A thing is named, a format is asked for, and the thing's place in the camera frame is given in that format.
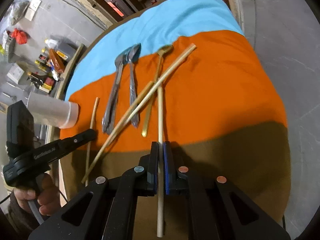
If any left hand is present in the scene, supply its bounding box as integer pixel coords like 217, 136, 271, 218
13, 173, 61, 216

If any bamboo chopstick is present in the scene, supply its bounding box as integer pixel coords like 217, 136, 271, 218
157, 86, 164, 238
84, 96, 100, 188
94, 81, 154, 161
81, 43, 196, 183

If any brown tablecloth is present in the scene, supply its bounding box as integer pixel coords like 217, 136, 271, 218
44, 0, 292, 240

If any kitchen counter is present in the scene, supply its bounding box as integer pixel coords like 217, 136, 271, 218
45, 44, 84, 144

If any orange cloth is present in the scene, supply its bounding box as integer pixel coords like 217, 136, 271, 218
60, 30, 287, 152

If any steel teaspoon patterned handle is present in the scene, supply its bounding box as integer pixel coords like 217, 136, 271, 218
126, 42, 142, 129

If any steel fork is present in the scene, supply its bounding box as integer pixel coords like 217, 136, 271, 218
102, 48, 129, 134

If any translucent plastic utensil cup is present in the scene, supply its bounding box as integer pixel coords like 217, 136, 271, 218
27, 92, 79, 129

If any small gold spoon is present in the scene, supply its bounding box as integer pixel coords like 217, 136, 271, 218
141, 44, 175, 138

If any red plastic bag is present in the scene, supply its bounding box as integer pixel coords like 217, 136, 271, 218
10, 28, 28, 45

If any dark sauce bottle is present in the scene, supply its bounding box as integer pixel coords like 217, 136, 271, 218
27, 72, 55, 90

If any hanging bag of goods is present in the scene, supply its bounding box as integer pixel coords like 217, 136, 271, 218
8, 1, 30, 26

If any light blue cloth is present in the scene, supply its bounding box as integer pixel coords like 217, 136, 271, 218
66, 0, 243, 99

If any large oil jug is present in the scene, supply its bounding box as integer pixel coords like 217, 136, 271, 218
44, 39, 76, 62

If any wall power socket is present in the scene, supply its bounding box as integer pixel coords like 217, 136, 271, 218
24, 0, 42, 21

